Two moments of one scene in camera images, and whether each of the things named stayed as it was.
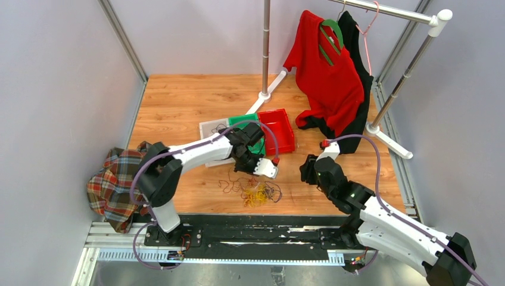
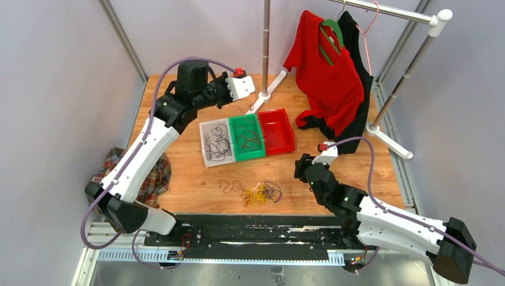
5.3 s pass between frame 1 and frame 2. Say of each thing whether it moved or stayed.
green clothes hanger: stayed
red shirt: stayed
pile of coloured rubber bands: stayed
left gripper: moved
